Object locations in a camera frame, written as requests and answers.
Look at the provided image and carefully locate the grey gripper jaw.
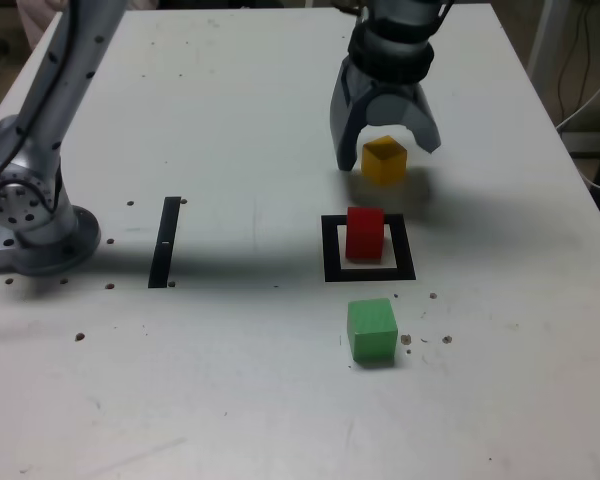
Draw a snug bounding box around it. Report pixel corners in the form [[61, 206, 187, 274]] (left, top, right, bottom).
[[365, 85, 443, 156]]

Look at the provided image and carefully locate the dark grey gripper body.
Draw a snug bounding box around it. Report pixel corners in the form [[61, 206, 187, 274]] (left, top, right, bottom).
[[351, 63, 422, 98]]

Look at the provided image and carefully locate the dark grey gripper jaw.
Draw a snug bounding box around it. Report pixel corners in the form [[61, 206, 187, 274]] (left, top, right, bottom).
[[327, 56, 377, 173]]

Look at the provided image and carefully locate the yellow cube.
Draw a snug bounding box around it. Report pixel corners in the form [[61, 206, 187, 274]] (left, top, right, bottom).
[[360, 134, 410, 188]]

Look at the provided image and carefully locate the red cube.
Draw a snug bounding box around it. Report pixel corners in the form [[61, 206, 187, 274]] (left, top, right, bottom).
[[344, 206, 386, 262]]

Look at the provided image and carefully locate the green cube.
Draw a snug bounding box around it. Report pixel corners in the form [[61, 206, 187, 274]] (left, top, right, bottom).
[[346, 297, 400, 365]]

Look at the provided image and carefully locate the black tape square outline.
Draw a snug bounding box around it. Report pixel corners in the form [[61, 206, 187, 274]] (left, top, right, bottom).
[[320, 213, 417, 284]]

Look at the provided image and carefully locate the black tape strip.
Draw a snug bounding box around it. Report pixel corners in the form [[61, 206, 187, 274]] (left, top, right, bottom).
[[147, 195, 183, 290]]

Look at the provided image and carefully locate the white post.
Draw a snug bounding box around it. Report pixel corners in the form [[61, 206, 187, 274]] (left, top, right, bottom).
[[526, 0, 564, 99]]

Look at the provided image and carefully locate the black hanging cable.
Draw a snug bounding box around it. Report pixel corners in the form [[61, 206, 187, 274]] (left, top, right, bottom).
[[557, 0, 596, 121]]

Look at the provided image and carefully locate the white cable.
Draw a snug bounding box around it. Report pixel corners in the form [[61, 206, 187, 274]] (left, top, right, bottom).
[[554, 64, 600, 192]]

